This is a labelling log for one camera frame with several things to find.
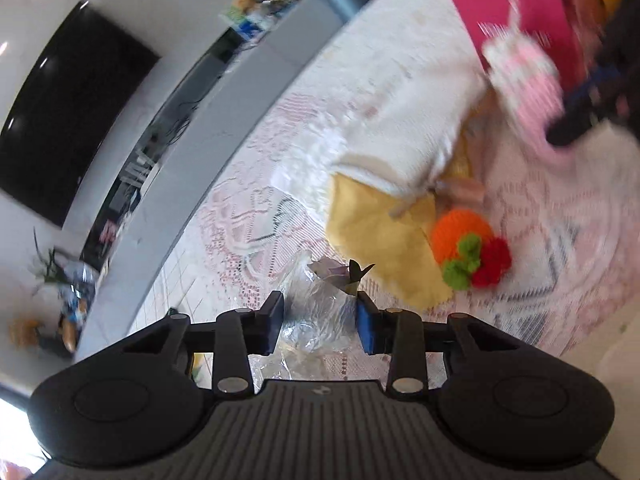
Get small artificial flower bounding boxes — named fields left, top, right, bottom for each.
left=306, top=257, right=377, bottom=297

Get white cloth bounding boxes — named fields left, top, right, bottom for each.
left=297, top=0, right=490, bottom=200

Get pink white soft toy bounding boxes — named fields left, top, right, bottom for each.
left=479, top=0, right=573, bottom=162

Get pile of snack packets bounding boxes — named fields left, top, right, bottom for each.
left=219, top=0, right=292, bottom=42

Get black television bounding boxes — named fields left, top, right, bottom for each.
left=0, top=0, right=162, bottom=229

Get bottles and snack bags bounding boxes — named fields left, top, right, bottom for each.
left=9, top=300, right=93, bottom=353

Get magenta box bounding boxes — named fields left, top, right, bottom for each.
left=439, top=0, right=598, bottom=92

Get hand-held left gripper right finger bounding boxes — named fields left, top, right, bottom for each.
left=355, top=292, right=521, bottom=394

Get pink white lace tablecloth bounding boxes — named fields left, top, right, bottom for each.
left=150, top=72, right=640, bottom=396

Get grey television console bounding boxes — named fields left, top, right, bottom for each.
left=74, top=0, right=382, bottom=362

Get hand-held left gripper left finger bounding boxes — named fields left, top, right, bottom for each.
left=122, top=290, right=286, bottom=396

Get yellow cloth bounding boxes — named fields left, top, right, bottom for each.
left=325, top=130, right=483, bottom=308

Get potted plant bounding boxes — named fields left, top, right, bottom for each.
left=29, top=229, right=102, bottom=313

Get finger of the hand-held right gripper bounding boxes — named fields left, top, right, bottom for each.
left=546, top=74, right=617, bottom=147

